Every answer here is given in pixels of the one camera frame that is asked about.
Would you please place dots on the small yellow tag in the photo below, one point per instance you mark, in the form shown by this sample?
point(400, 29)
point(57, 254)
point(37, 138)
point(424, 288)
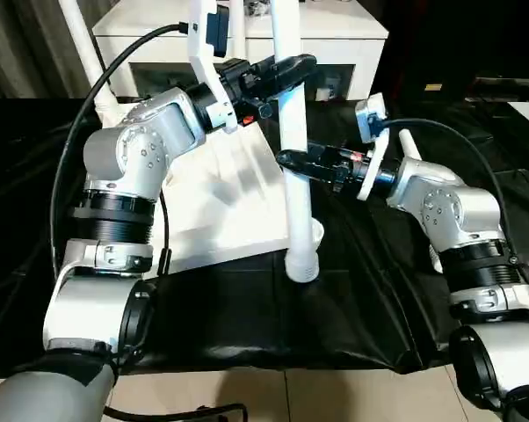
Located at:
point(434, 86)

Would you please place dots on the white low cabinet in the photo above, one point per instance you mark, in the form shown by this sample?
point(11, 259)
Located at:
point(335, 48)

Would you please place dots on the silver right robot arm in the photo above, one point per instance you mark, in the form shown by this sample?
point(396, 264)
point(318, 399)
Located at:
point(466, 211)

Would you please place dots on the white plastic table top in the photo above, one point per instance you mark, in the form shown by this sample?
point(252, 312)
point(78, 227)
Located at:
point(229, 206)

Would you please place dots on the black mat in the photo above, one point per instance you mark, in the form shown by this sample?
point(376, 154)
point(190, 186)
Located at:
point(291, 316)

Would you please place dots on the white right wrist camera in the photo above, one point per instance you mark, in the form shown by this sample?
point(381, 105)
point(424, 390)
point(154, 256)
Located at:
point(372, 118)

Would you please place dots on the white mug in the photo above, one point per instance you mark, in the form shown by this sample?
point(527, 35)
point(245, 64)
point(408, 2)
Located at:
point(325, 93)

